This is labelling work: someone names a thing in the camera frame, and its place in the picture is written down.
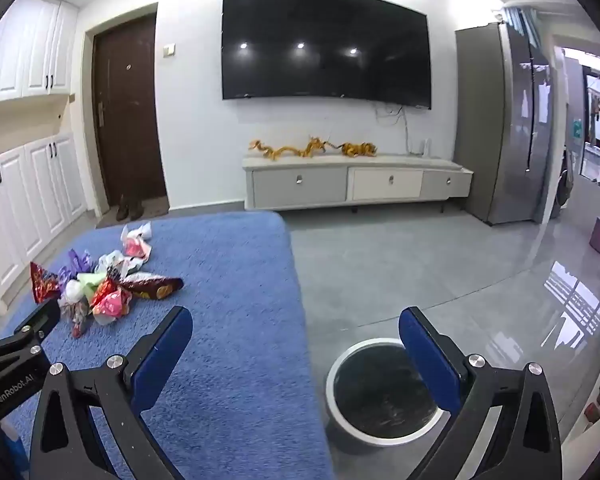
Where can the brown entrance door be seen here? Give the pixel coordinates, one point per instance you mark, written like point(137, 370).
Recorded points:
point(130, 120)

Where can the dark transparent wrapper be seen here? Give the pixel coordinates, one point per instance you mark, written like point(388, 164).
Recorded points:
point(79, 320)

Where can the wall light switch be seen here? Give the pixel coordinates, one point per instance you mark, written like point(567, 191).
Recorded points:
point(169, 49)

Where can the green sticker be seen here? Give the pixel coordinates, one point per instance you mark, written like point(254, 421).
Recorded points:
point(577, 127)

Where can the white round trash bin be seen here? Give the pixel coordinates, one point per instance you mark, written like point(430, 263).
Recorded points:
point(375, 395)

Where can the grey refrigerator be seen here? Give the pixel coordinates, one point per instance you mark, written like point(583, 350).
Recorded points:
point(485, 125)

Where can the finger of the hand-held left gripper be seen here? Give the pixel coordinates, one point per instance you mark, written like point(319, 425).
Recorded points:
point(30, 332)

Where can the purple plastic wrapper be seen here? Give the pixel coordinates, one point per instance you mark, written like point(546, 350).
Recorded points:
point(80, 260)
point(64, 274)

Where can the small white crumpled wrapper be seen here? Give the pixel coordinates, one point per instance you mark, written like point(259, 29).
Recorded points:
point(71, 291)

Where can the red and pink wrapper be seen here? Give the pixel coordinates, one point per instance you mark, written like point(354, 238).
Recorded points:
point(109, 302)

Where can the red and white packet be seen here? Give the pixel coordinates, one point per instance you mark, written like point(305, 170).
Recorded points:
point(136, 248)

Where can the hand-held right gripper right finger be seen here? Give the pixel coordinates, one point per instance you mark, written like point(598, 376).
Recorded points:
point(427, 360)

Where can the dark shoe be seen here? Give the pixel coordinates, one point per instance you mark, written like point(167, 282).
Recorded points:
point(136, 206)
point(122, 207)

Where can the golden dragon figurine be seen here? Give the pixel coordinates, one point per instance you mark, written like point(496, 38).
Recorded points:
point(280, 151)

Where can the grey and white television console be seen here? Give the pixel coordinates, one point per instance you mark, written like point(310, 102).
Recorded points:
point(300, 182)

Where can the small white bottle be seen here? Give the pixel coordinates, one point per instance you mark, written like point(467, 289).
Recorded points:
point(425, 148)

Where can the white lower cabinets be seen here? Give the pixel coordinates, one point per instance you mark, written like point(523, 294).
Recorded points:
point(25, 200)

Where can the blue fluffy blanket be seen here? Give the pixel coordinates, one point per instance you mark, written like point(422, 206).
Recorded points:
point(230, 285)

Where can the golden tiger figurine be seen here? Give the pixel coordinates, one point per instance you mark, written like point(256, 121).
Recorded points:
point(355, 149)

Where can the green and white wrapper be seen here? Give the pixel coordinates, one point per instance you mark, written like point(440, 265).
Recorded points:
point(92, 278)

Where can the balcony glass door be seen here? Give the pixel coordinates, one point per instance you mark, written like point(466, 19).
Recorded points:
point(597, 165)

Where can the brown snack bag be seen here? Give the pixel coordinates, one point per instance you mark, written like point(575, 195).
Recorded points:
point(155, 287)

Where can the clear silver plastic wrapper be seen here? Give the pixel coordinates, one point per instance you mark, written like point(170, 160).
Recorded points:
point(111, 261)

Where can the white upper wall cabinets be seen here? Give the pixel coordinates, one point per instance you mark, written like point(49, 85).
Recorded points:
point(25, 50)

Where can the red snack packet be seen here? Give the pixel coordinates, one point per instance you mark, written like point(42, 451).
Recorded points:
point(44, 282)

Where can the black wall television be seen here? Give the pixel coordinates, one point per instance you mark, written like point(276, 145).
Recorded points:
point(325, 45)

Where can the brown doormat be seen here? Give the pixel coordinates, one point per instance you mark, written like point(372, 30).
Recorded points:
point(155, 205)

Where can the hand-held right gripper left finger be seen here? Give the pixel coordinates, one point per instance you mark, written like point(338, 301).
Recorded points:
point(162, 355)

